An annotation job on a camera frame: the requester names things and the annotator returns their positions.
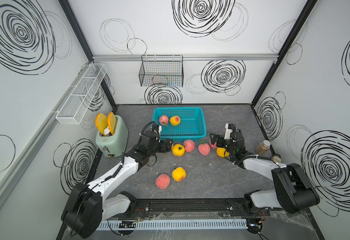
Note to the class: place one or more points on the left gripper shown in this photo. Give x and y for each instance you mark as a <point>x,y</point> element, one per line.
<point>168,146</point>

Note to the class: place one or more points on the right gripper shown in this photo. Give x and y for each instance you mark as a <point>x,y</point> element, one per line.
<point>221,139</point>

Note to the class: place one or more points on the pink peach with leaf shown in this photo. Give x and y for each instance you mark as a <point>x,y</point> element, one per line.
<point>204,148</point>

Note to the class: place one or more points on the teal plastic basket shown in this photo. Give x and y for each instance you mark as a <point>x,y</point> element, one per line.
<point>192,123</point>

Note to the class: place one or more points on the yellow peach red spot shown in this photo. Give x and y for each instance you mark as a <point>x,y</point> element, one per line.
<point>175,120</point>

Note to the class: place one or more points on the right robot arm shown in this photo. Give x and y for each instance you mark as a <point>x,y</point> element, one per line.
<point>292,190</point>

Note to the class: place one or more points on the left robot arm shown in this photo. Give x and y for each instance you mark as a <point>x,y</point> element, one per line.
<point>89,204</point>

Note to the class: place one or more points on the yellow peach with leaf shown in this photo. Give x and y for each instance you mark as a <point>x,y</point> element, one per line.
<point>178,150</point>

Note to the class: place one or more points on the yellow peach right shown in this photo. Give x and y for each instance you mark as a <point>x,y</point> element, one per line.
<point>222,152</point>

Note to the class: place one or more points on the yellow peach front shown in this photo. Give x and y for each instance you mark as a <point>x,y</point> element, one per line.
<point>179,174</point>

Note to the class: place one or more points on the pink peach front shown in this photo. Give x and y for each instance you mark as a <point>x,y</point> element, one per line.
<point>163,181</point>

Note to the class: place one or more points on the small brown glass bottle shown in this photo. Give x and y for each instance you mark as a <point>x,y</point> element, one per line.
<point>262,147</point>

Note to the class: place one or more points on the mint green toaster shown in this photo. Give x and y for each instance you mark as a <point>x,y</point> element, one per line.
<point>113,146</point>

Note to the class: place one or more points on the yellow toast slice right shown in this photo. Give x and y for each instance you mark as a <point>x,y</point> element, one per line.
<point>112,121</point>

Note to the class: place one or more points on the yellow toast slice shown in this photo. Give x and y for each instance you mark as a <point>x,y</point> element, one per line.
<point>112,121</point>
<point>101,122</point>

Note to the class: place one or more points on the yellow toast slice left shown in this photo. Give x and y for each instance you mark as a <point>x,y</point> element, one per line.
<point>101,122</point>

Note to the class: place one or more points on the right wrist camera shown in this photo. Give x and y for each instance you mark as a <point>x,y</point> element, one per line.
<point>230,131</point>

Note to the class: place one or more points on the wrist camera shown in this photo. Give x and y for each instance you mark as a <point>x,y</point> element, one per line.
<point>157,129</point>
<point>230,131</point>

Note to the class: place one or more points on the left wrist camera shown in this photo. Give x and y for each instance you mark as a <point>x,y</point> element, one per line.
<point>157,129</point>

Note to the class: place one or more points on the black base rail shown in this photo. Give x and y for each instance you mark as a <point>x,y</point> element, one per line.
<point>234,207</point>

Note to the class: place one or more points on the black wire wall basket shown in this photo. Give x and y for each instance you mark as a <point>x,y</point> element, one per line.
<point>161,69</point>

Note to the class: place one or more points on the white slotted cable duct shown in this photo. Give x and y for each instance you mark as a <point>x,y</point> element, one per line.
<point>207,224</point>

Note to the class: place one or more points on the white wire wall shelf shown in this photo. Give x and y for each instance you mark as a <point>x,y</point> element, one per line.
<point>86,86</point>

